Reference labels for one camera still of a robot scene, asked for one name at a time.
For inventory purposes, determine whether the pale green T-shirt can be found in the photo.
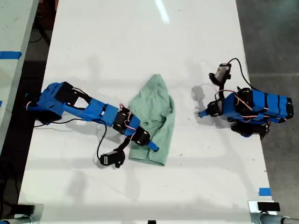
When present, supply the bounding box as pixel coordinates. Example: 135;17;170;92
127;74;177;167

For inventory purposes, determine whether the small blue tape piece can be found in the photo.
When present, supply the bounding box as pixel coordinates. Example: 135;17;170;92
258;187;272;197

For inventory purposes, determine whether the grey metal tube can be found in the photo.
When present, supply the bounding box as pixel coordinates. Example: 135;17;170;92
258;213;299;224

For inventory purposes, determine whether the long blue tape strip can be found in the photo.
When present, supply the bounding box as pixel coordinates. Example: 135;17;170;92
0;51;23;59

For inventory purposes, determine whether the white side table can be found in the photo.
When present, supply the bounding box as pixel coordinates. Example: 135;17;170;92
0;0;40;150

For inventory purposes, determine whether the black camera stalk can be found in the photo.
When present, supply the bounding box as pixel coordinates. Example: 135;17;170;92
208;72;231;94
113;137;132;169

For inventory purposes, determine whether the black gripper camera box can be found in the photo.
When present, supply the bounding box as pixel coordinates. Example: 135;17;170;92
214;63;232;81
99;151;120;167

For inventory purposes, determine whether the black camera cable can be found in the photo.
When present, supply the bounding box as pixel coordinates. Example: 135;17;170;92
32;118;108;164
227;58;254;91

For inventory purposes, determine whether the black floor cable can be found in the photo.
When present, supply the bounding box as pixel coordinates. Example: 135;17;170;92
29;21;51;44

